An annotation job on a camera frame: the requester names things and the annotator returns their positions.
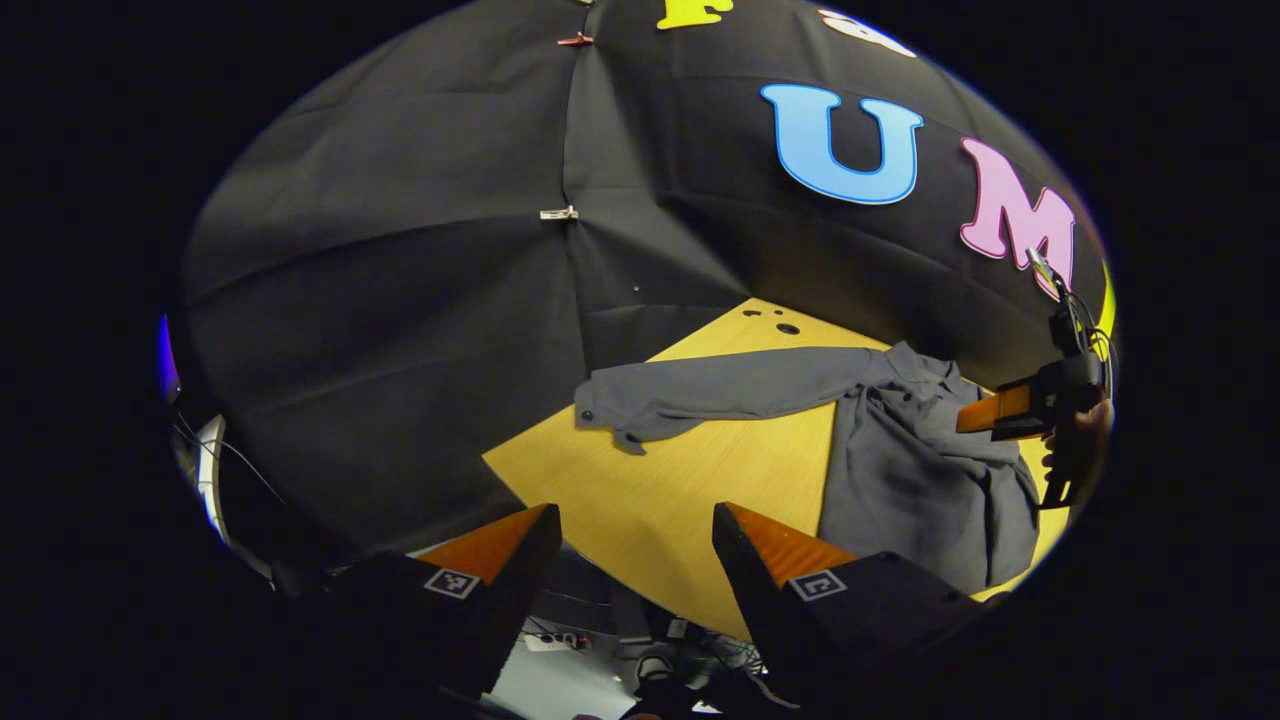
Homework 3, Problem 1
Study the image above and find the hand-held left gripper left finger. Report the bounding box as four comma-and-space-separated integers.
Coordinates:
270, 503, 563, 701

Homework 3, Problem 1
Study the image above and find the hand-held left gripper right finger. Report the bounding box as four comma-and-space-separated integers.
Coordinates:
712, 502, 986, 705

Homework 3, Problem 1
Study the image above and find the grey collared shirt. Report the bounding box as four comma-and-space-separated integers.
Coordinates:
573, 341, 1042, 597

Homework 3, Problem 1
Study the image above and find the black backdrop cloth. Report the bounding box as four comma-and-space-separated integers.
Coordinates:
180, 0, 1117, 601

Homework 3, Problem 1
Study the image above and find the white curved frame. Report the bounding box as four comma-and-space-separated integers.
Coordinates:
194, 414, 273, 583

